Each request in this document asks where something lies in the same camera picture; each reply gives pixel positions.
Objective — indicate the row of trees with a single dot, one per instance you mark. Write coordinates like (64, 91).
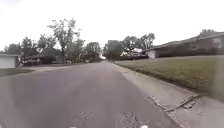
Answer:
(63, 33)

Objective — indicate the grey asphalt road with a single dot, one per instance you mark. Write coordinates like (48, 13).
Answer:
(83, 93)

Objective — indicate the sloping grass lawn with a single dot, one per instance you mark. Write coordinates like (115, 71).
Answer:
(173, 69)

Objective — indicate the white building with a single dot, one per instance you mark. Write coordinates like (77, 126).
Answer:
(7, 61)

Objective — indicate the low dark-roofed house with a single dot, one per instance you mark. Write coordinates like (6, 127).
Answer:
(200, 46)

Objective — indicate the robot's own part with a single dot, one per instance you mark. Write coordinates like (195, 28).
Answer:
(144, 126)

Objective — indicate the flat grass patch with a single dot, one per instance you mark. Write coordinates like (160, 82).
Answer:
(10, 71)

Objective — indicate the fallen branch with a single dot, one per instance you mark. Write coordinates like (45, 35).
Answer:
(181, 104)

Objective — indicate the concrete gutter strip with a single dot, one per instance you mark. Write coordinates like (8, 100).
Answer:
(160, 89)

